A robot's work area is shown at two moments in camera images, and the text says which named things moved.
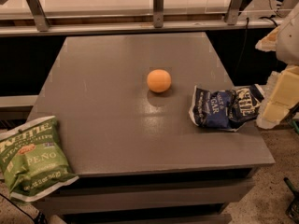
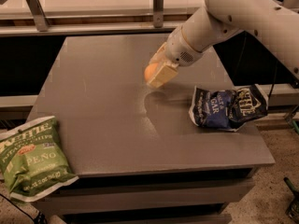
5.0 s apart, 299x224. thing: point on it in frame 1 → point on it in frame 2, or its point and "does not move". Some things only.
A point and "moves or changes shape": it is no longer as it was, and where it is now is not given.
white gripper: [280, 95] → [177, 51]
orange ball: [159, 80] moves or changes shape
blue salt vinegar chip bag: [226, 109] does not move
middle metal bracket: [158, 6] does not move
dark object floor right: [292, 210] does not move
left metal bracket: [36, 8] does not move
